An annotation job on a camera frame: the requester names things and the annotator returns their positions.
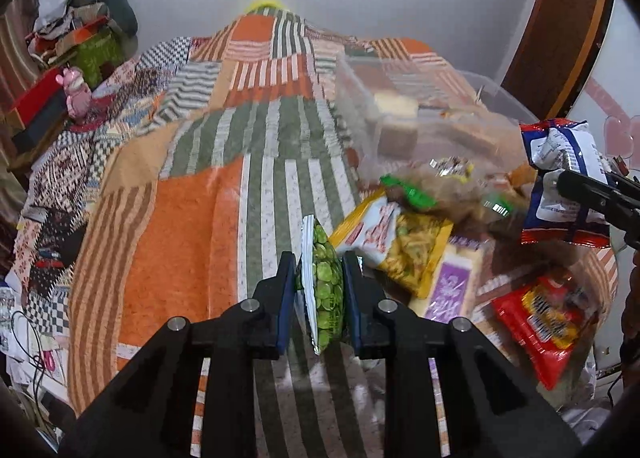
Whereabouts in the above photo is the white panel with pink hearts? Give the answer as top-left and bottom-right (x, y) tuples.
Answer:
(567, 0), (640, 375)

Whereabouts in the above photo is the yellow snack packet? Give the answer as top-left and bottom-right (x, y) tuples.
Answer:
(329, 189), (454, 300)

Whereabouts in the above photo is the blue white snack packet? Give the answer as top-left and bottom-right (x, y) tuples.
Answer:
(519, 118), (614, 250)

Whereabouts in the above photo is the red box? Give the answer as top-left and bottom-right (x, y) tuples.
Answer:
(6, 68), (69, 128)

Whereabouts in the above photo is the pile of clothes and bags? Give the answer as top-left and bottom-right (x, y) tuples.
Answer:
(66, 0), (140, 38)

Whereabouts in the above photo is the green pea snack packet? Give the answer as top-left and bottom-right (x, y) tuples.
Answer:
(295, 214), (347, 356)

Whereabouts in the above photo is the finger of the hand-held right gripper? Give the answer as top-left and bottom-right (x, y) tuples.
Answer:
(606, 169), (640, 211)
(556, 169), (640, 242)

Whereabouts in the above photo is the clear bag of brown snacks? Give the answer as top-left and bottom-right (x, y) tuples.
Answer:
(379, 154), (532, 240)

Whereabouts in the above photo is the yellow foam tube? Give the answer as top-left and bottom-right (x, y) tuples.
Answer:
(242, 0), (292, 15)

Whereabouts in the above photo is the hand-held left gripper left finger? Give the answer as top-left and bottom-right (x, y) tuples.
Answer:
(59, 251), (301, 458)

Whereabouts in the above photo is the pink toy figure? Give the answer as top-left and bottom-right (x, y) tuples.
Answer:
(56, 66), (94, 120)

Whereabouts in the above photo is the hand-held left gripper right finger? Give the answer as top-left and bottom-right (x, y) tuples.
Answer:
(341, 250), (583, 458)

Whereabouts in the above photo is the striped curtain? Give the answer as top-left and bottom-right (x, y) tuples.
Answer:
(0, 0), (48, 184)

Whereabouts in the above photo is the wooden door frame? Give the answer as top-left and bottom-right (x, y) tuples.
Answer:
(500, 0), (617, 123)

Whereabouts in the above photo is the black floor cable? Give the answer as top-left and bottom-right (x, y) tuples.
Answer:
(9, 309), (53, 421)

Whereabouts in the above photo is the red snack packet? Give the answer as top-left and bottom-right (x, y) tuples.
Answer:
(491, 274), (599, 392)

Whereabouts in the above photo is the striped patchwork blanket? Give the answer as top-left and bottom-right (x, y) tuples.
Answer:
(12, 5), (621, 458)

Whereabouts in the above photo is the purple white snack packet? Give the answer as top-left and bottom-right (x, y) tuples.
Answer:
(421, 237), (490, 325)

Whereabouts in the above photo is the dark grey box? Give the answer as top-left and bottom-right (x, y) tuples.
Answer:
(11, 100), (70, 151)

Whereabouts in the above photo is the clear plastic container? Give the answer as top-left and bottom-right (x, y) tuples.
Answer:
(334, 52), (542, 189)

